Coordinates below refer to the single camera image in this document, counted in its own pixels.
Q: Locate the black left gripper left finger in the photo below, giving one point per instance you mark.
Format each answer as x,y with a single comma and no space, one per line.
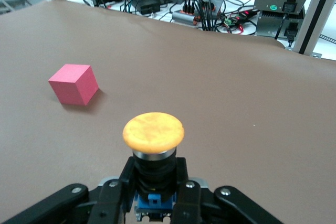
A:
110,197

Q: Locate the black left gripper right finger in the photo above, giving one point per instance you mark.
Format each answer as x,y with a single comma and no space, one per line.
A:
191,197

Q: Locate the orange-capped push button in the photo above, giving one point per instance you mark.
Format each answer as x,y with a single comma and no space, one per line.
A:
153,133

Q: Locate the brown table mat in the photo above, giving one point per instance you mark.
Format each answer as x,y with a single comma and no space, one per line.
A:
210,90

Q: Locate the pink foam cube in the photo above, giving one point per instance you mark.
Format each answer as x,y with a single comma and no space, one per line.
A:
74,85

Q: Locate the grey USB hub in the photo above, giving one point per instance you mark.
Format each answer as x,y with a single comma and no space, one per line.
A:
183,17

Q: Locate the green terminal connector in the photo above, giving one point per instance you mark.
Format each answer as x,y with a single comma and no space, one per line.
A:
229,20

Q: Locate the small finned power supply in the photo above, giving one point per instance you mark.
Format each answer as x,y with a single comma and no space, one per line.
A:
273,23

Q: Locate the small black power adapter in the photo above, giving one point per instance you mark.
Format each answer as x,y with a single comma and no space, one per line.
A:
149,7

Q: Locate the dark hub with orange ports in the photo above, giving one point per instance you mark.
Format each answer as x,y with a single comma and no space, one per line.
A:
216,5

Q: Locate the aluminium camera post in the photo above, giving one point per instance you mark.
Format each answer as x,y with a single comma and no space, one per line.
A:
309,11

